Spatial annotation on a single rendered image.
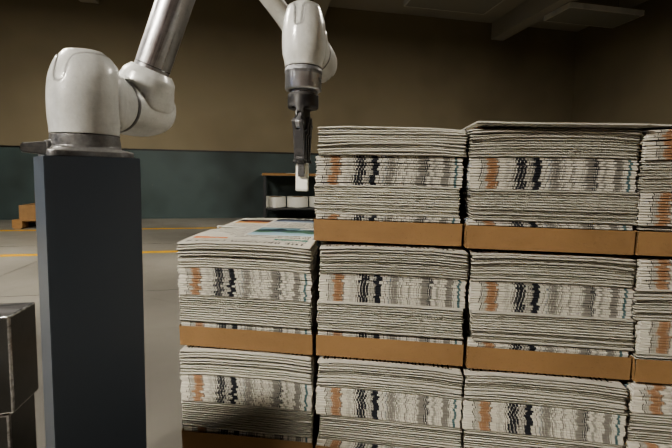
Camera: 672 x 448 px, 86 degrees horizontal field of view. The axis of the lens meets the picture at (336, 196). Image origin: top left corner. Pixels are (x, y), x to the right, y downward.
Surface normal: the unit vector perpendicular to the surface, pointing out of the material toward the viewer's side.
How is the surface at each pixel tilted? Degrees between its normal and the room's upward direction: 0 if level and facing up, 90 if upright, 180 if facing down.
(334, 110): 90
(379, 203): 90
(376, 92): 90
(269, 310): 90
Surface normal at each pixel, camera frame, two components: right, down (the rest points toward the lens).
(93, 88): 0.74, 0.00
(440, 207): -0.13, 0.07
